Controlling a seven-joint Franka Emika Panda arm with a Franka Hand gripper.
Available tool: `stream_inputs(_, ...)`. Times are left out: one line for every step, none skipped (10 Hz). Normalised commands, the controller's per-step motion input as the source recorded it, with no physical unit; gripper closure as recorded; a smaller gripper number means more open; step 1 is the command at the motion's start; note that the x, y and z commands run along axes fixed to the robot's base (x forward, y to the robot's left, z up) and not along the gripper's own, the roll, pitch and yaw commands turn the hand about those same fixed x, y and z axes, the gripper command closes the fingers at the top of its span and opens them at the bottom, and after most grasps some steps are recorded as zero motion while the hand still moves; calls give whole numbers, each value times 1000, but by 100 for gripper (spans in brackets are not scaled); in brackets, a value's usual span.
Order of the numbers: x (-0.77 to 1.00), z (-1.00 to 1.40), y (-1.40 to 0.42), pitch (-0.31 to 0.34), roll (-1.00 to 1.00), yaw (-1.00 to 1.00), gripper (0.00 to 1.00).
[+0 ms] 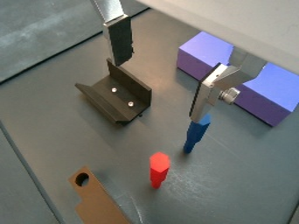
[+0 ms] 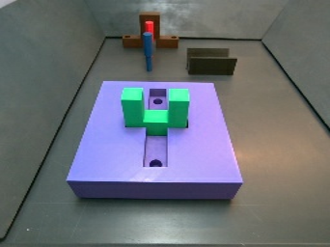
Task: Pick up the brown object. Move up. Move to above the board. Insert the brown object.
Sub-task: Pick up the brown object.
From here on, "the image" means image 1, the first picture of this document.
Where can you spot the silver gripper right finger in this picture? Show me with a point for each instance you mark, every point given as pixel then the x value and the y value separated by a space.
pixel 225 77

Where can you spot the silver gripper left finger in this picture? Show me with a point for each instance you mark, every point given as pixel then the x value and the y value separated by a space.
pixel 116 28

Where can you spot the brown T-shaped block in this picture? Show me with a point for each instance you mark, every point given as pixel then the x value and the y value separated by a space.
pixel 96 209

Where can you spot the purple base board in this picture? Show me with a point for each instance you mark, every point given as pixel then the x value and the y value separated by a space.
pixel 270 97

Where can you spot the blue hexagonal peg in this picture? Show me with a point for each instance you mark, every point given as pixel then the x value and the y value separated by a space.
pixel 195 133

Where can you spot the red hexagonal peg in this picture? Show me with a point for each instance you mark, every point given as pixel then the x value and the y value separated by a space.
pixel 159 167

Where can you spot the black angle bracket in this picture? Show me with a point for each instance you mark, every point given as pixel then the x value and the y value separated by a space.
pixel 120 96

